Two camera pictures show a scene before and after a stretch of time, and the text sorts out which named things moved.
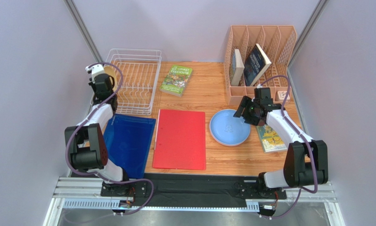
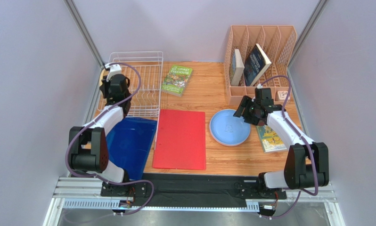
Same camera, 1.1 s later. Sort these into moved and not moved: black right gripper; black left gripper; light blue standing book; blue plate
Moved: black left gripper
Not moved: blue plate; light blue standing book; black right gripper
